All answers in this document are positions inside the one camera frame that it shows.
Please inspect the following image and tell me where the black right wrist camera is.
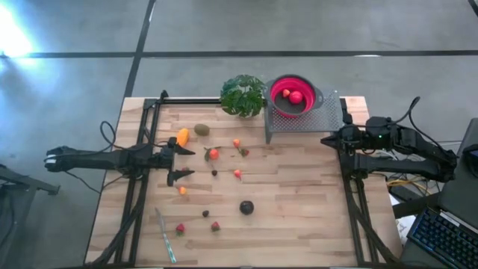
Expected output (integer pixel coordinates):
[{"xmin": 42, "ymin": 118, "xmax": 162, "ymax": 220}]
[{"xmin": 367, "ymin": 116, "xmax": 390, "ymax": 132}]

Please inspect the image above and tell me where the knife with teal handle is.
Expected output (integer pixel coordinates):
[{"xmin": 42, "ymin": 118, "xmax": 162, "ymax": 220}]
[{"xmin": 155, "ymin": 207, "xmax": 178, "ymax": 265}]

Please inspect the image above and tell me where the grey laptop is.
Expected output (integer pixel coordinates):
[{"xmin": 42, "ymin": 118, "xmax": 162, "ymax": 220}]
[{"xmin": 436, "ymin": 117, "xmax": 478, "ymax": 225}]

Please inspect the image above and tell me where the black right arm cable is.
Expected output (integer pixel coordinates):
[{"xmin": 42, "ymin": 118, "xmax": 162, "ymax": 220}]
[{"xmin": 394, "ymin": 96, "xmax": 430, "ymax": 140}]

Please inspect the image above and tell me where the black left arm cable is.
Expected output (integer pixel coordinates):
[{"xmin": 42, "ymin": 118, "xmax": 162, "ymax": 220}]
[{"xmin": 99, "ymin": 120, "xmax": 130, "ymax": 151}]

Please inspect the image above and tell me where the red collapsible colander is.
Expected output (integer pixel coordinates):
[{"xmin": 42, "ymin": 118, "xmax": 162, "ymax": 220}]
[{"xmin": 265, "ymin": 73, "xmax": 325, "ymax": 120}]

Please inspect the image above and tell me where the black aluminium table frame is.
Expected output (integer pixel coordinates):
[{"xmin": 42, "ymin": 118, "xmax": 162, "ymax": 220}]
[{"xmin": 84, "ymin": 89, "xmax": 403, "ymax": 268}]

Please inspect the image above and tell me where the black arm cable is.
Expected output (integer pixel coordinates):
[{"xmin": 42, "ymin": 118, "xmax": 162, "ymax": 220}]
[
  {"xmin": 99, "ymin": 120, "xmax": 130, "ymax": 151},
  {"xmin": 394, "ymin": 96, "xmax": 430, "ymax": 140}
]

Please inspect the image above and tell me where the yellow cable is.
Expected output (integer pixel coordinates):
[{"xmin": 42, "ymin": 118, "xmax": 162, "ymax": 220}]
[{"xmin": 386, "ymin": 167, "xmax": 453, "ymax": 188}]

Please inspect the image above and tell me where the backlit black keyboard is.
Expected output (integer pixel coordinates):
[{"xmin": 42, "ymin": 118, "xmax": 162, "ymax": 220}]
[{"xmin": 406, "ymin": 207, "xmax": 478, "ymax": 269}]

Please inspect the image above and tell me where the grey perforated metal shelf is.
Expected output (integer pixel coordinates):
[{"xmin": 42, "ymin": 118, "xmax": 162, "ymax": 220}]
[{"xmin": 264, "ymin": 88, "xmax": 345, "ymax": 145}]

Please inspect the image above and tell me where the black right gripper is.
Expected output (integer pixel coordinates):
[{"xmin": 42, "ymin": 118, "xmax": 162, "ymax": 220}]
[{"xmin": 320, "ymin": 111, "xmax": 369, "ymax": 156}]

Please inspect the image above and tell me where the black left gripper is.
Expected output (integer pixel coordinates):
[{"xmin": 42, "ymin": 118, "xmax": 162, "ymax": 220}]
[{"xmin": 151, "ymin": 137, "xmax": 196, "ymax": 188}]

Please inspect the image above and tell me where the green plant in white pot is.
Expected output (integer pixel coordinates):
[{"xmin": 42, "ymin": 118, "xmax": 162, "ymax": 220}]
[{"xmin": 220, "ymin": 74, "xmax": 267, "ymax": 119}]

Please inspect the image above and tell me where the white paper sheet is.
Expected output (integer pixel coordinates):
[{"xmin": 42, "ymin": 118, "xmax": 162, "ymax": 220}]
[{"xmin": 390, "ymin": 194, "xmax": 416, "ymax": 244}]

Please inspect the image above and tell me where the orange tangerine with leaf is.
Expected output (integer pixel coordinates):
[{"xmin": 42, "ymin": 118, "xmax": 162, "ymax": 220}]
[{"xmin": 203, "ymin": 146, "xmax": 221, "ymax": 162}]

